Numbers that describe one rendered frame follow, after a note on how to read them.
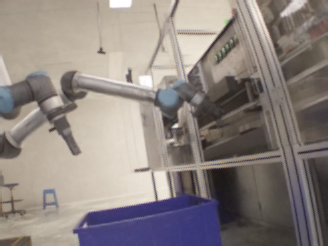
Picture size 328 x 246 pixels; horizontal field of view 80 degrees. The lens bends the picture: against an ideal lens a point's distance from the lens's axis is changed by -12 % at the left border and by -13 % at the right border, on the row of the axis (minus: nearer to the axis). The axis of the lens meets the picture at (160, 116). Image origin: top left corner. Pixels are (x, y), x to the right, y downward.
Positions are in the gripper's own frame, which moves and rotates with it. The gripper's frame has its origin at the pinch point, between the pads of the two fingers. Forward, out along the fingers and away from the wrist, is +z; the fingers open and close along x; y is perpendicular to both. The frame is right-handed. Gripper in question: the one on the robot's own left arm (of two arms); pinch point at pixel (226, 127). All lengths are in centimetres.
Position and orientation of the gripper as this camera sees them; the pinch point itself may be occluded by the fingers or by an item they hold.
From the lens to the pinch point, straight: 127.1
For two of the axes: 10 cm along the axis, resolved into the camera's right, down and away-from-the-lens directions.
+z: 8.0, 6.0, 0.1
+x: -2.3, 2.9, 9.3
